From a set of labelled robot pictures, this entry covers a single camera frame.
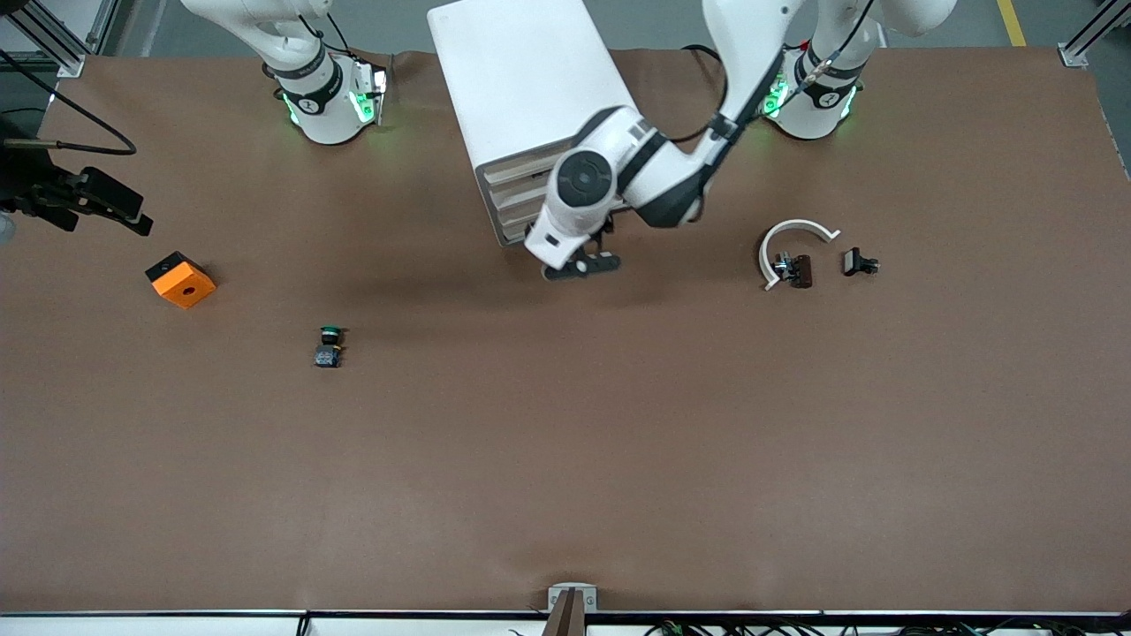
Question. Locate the black and white table rail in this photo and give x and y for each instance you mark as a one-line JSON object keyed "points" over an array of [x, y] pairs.
{"points": [[265, 617]]}

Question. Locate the black block with metal clip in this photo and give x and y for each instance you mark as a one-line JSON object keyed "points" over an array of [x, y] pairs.
{"points": [[798, 271]]}

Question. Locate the grey bracket with brown post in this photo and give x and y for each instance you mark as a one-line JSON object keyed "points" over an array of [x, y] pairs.
{"points": [[572, 609]]}

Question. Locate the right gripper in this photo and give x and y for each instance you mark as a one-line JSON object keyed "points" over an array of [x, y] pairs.
{"points": [[26, 184]]}

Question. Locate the green push button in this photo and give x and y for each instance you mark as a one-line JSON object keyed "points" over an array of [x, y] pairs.
{"points": [[329, 347]]}

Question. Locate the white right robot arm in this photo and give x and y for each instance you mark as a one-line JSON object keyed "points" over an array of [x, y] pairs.
{"points": [[322, 110]]}

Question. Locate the white curved plastic bracket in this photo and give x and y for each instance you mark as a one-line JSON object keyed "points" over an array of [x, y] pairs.
{"points": [[767, 247]]}

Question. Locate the aluminium frame profile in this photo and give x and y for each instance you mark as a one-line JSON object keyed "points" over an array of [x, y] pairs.
{"points": [[1091, 35], [53, 35]]}

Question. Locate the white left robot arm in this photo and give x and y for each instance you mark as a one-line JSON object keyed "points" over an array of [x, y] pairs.
{"points": [[751, 53]]}

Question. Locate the small black plastic part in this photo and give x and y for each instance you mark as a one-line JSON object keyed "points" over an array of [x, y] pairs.
{"points": [[855, 261]]}

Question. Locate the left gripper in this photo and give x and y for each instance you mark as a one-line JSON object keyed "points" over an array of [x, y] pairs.
{"points": [[608, 224]]}

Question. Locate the orange box with hole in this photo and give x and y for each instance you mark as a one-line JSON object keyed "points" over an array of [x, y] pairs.
{"points": [[184, 284]]}

